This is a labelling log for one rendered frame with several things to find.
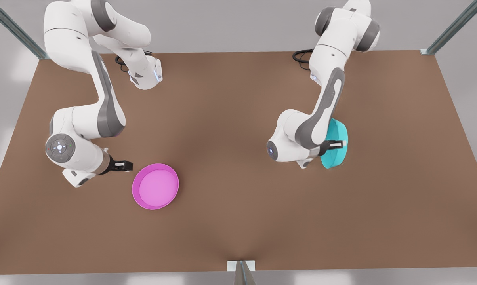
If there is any blue plate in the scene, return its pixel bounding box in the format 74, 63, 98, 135
321, 118, 349, 169

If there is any black cable loop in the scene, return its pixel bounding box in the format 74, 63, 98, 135
292, 49, 315, 72
115, 51, 153, 73

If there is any pink plate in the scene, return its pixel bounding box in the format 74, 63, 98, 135
132, 163, 179, 210

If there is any silver frame post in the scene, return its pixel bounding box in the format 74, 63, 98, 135
0, 0, 49, 60
227, 260, 256, 285
420, 0, 477, 55

